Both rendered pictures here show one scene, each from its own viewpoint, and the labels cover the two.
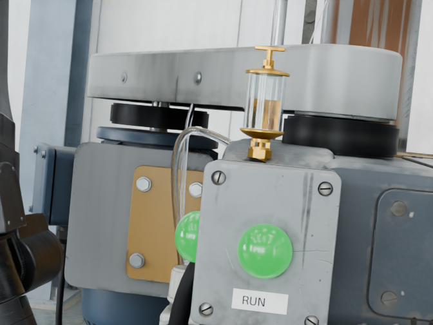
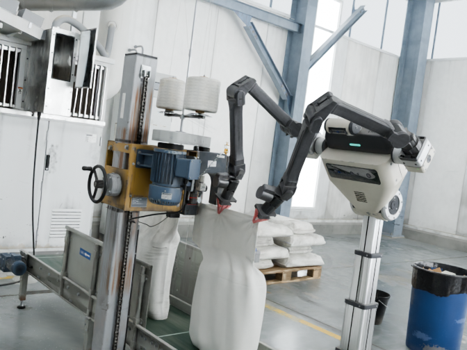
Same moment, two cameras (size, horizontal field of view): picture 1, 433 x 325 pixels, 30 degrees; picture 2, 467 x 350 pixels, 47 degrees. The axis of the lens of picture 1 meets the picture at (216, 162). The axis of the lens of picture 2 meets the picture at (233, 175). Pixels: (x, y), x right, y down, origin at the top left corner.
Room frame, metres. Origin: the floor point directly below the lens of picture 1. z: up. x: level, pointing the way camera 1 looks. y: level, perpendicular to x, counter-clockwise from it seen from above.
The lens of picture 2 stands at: (2.56, 1.95, 1.38)
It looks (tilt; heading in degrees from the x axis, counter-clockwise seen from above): 3 degrees down; 223
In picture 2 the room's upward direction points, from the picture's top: 7 degrees clockwise
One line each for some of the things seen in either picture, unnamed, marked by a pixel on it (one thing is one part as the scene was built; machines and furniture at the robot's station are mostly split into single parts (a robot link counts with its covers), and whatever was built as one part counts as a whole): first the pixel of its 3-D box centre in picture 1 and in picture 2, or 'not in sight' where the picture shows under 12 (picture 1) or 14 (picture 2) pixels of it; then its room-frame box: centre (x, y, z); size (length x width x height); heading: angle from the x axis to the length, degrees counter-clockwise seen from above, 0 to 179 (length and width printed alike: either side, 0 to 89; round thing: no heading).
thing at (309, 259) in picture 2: not in sight; (293, 258); (-2.40, -1.57, 0.20); 0.67 x 0.43 x 0.15; 174
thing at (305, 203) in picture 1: (267, 244); not in sight; (0.46, -0.03, 1.28); 0.08 x 0.05 x 0.09; 84
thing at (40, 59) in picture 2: not in sight; (49, 73); (0.31, -2.47, 1.82); 0.51 x 0.27 x 0.71; 84
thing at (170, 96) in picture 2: not in sight; (171, 94); (0.81, -0.18, 1.61); 0.15 x 0.14 x 0.17; 84
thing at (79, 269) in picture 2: not in sight; (99, 277); (0.81, -0.64, 0.53); 1.05 x 0.02 x 0.41; 84
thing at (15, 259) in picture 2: not in sight; (16, 262); (0.79, -1.73, 0.35); 0.30 x 0.15 x 0.15; 84
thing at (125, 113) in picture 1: (159, 118); (170, 146); (0.99, 0.07, 1.35); 0.12 x 0.12 x 0.04
